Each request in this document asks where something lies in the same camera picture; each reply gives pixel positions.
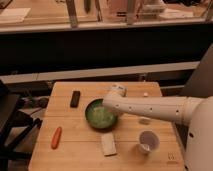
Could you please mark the green ceramic bowl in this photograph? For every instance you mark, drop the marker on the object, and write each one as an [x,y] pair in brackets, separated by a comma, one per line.
[98,116]

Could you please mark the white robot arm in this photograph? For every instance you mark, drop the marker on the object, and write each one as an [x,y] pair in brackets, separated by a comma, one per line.
[196,113]

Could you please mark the black rectangular block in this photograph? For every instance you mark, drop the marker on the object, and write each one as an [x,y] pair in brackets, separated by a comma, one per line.
[75,98]

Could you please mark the small white bottle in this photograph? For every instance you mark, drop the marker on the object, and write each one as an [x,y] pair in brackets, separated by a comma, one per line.
[145,120]

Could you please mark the white folded cloth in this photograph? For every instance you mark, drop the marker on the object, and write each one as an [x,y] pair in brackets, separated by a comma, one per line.
[108,144]

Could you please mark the orange carrot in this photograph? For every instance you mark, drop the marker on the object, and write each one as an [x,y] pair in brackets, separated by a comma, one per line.
[56,138]

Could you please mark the black chair frame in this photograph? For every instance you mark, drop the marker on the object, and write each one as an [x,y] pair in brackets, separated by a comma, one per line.
[11,116]

